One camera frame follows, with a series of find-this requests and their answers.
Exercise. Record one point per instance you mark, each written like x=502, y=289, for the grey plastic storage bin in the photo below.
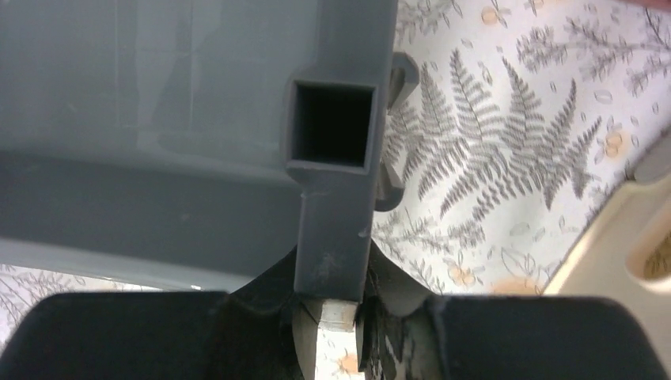
x=192, y=144

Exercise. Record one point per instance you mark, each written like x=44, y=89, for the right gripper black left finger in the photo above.
x=161, y=334

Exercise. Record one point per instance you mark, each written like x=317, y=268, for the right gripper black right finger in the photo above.
x=405, y=331

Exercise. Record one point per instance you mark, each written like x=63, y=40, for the cream plastic laundry basket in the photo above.
x=624, y=254

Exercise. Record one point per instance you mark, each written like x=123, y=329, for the floral patterned table mat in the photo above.
x=492, y=151

